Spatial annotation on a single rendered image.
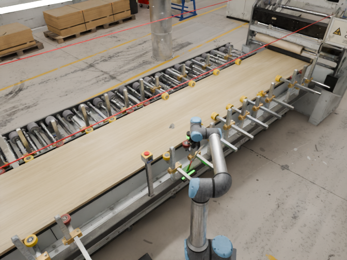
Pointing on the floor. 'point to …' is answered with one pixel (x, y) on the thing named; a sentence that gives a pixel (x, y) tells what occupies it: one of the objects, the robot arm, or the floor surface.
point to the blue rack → (184, 10)
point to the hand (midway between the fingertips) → (195, 149)
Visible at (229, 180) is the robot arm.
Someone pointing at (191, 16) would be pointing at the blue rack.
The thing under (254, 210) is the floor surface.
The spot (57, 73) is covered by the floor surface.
